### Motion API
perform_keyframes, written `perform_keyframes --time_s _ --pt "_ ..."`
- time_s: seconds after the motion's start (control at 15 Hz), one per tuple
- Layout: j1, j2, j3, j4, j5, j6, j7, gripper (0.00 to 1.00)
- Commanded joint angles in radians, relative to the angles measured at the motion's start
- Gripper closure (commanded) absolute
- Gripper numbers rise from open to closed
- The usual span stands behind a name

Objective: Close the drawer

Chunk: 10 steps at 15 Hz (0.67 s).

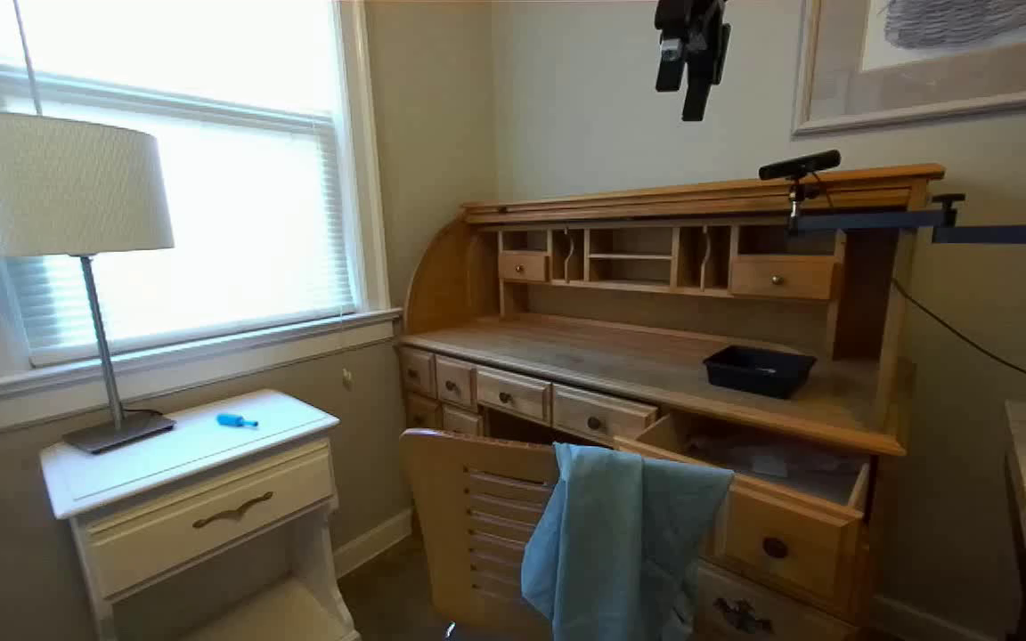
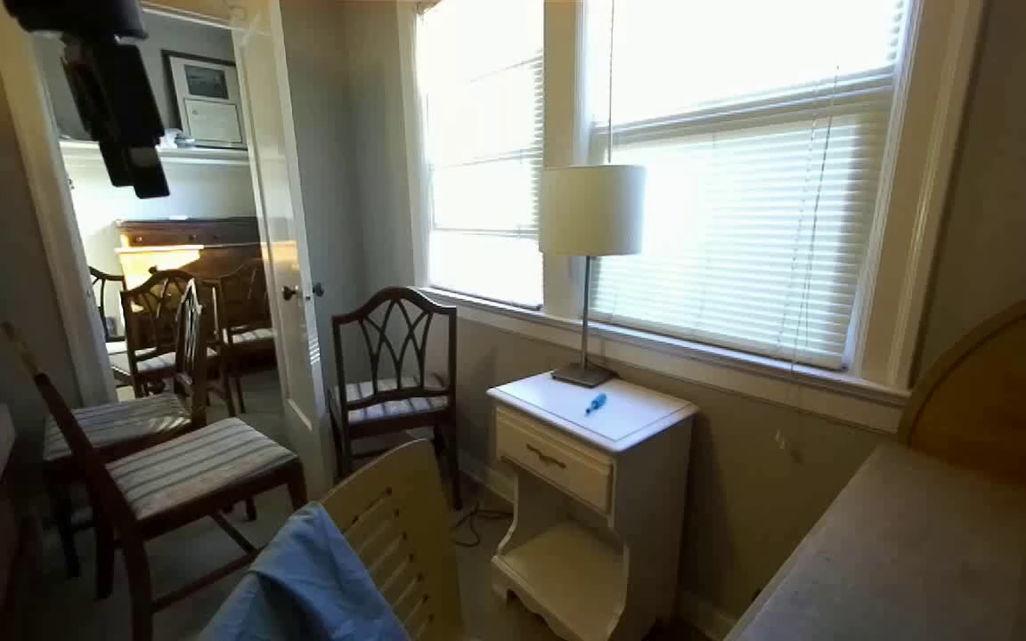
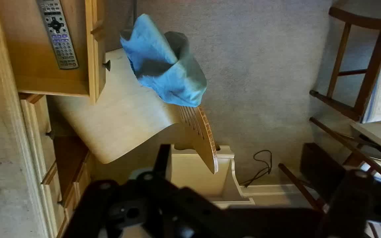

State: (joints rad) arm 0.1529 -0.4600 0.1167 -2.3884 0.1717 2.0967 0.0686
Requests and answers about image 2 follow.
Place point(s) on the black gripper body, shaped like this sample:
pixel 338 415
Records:
pixel 109 83

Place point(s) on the framed picture on shelf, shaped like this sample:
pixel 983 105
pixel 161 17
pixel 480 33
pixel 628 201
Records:
pixel 204 98

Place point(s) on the far dining chair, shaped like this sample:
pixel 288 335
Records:
pixel 152 329

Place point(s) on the white open door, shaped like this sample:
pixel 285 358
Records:
pixel 284 243

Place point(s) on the dark chair by window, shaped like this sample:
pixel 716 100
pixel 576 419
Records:
pixel 396 372

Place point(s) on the dark chair striped seat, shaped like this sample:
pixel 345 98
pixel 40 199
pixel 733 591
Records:
pixel 161 489

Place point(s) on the white table lamp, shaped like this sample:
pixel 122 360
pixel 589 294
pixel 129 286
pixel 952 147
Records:
pixel 589 212

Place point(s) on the light wooden slatted chair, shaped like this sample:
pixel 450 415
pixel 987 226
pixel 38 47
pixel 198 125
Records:
pixel 396 523

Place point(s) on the blue cloth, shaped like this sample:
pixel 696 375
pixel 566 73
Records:
pixel 303 587

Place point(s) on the white window blinds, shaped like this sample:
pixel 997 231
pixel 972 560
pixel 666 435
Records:
pixel 756 124

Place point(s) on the white nightstand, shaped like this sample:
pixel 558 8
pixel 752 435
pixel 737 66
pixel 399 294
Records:
pixel 596 505

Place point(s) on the wooden roll-top desk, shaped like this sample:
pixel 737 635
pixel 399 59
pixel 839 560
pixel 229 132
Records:
pixel 926 541

